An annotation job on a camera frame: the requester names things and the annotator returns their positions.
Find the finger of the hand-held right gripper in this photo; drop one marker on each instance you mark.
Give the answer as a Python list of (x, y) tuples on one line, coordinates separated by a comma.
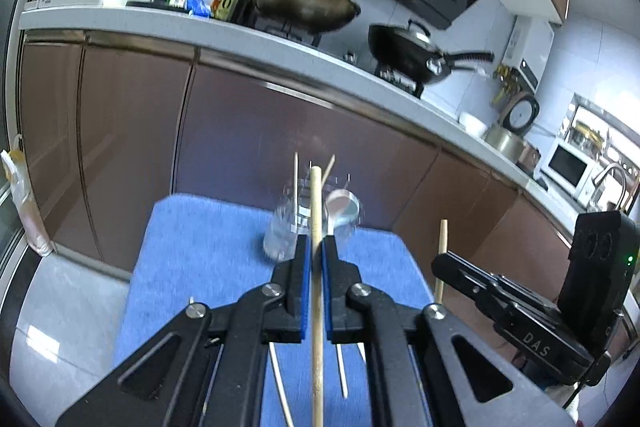
[(460, 272)]

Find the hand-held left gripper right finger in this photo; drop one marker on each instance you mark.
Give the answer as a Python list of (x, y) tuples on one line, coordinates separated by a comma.
[(327, 282)]

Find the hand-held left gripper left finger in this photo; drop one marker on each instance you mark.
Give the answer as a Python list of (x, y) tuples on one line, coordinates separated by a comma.
[(305, 282)]

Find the light wooden chopstick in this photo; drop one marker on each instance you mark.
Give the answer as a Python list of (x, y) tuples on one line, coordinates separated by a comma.
[(316, 207), (442, 237), (281, 387), (328, 169), (296, 187), (341, 372)]

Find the clear plastic utensil holder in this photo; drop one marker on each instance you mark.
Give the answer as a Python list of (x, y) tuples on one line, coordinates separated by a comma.
[(280, 232)]

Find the blue terry towel mat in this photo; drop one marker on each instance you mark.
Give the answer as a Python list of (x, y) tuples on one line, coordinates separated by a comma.
[(200, 257)]

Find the curved metal faucet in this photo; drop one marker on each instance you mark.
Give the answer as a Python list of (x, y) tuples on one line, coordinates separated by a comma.
[(605, 172)]

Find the white microwave oven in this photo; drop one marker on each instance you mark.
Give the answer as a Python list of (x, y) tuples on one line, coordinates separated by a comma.
[(565, 167)]

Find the rice cooker with open lid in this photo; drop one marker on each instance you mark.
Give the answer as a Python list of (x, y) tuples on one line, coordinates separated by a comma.
[(510, 142)]

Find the glass jar with gold lid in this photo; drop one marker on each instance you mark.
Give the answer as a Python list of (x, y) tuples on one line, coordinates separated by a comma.
[(587, 134)]

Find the white bowl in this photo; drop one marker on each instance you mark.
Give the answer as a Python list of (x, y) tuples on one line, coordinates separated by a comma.
[(472, 124)]

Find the brass gas valves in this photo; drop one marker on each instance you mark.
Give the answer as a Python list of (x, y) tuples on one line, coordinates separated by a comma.
[(505, 82)]

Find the black wok with lid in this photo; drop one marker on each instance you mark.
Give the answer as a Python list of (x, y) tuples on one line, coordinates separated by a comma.
[(400, 52)]

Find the white water heater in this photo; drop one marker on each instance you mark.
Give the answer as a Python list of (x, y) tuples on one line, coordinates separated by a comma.
[(530, 52)]

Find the black gas stove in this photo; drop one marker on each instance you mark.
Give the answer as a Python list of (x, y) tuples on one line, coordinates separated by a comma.
[(280, 27)]

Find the white plastic bag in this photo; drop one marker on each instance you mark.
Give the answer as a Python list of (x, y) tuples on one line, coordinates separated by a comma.
[(22, 197)]

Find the black round tray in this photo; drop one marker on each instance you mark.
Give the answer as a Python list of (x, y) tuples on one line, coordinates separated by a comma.
[(155, 3)]

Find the sliding glass door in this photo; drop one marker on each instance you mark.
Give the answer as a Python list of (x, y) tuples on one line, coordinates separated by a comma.
[(10, 107)]

